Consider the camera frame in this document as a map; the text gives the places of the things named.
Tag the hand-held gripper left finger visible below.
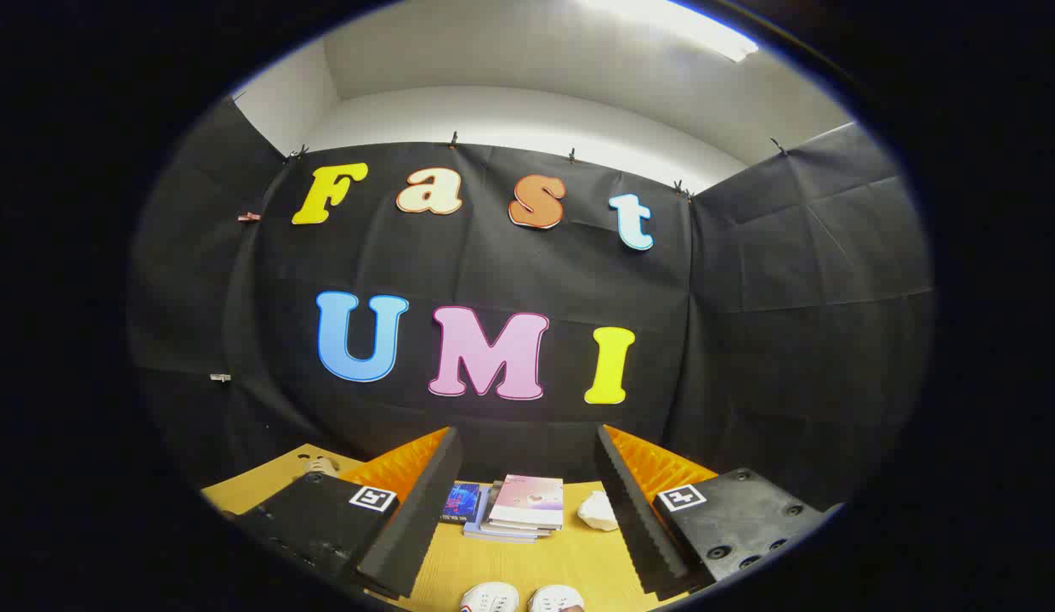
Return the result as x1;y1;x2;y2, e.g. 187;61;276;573
228;427;464;600

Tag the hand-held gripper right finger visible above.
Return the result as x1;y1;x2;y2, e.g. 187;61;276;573
593;422;844;600

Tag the white canvas shoe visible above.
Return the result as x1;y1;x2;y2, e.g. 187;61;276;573
527;584;586;612
459;581;521;612

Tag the white crumpled cloth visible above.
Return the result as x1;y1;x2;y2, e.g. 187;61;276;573
576;490;620;532

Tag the blue cover book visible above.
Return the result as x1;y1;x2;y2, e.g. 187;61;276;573
440;482;482;524

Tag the light blue book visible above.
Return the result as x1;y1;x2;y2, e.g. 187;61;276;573
463;486;541;544

